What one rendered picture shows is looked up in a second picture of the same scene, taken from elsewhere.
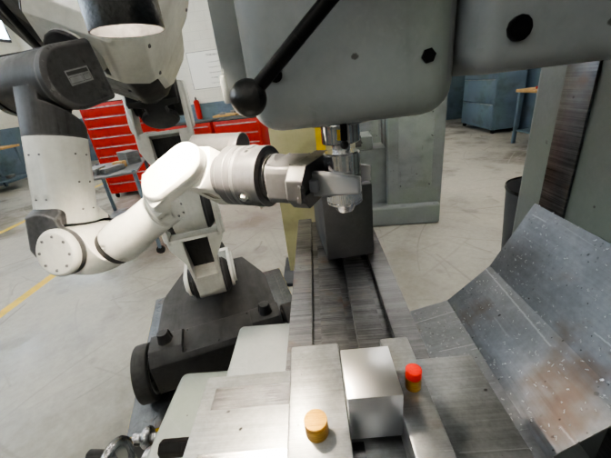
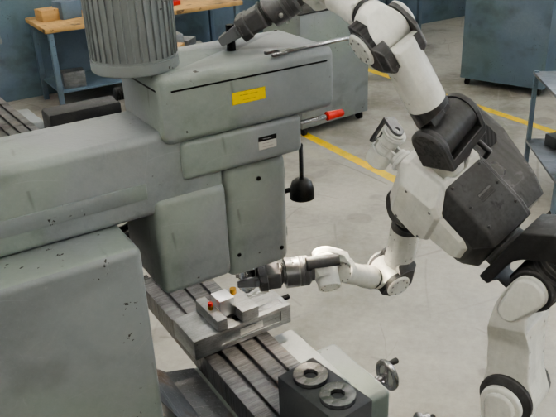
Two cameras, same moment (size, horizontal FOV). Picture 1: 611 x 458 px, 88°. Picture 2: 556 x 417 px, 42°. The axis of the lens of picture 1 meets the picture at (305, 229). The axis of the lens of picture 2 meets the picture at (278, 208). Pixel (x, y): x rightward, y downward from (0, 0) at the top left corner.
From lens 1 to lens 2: 235 cm
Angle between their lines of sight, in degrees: 119
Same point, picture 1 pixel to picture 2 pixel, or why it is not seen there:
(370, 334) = (246, 368)
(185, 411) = (358, 376)
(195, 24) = not seen: outside the picture
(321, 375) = (241, 302)
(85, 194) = (388, 252)
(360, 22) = not seen: hidden behind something
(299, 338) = (283, 354)
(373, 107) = not seen: hidden behind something
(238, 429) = (263, 299)
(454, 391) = (198, 328)
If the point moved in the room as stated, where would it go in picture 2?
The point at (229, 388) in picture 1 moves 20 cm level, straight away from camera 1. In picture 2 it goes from (277, 304) to (333, 321)
